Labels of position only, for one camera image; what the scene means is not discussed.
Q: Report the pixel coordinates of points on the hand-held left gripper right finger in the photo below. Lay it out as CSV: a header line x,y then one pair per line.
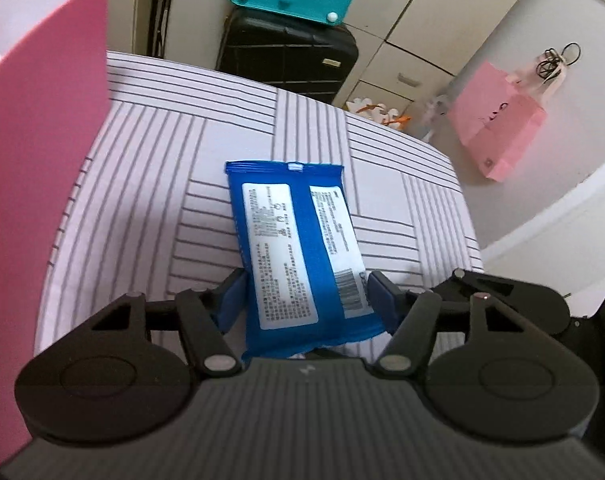
x,y
385,295

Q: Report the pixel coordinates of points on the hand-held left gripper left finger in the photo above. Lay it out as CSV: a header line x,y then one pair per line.
x,y
230,300

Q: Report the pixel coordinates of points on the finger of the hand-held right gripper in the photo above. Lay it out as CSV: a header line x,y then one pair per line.
x,y
542,310

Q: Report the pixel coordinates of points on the blue wet wipes pack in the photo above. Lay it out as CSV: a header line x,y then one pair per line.
x,y
292,240

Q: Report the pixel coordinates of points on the pink cardboard box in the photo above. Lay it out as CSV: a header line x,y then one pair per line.
x,y
32,160

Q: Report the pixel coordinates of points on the white door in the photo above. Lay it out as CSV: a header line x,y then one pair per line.
x,y
557,240

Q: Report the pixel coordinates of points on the striped white tablecloth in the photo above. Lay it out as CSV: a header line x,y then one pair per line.
x,y
157,160

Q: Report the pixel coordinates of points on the pink paper shopping bag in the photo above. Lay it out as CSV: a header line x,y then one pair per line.
x,y
497,125

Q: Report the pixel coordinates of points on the black hard suitcase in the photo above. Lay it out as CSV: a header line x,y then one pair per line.
x,y
282,55

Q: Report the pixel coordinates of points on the cream wardrobe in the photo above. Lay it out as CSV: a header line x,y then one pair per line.
x,y
407,20

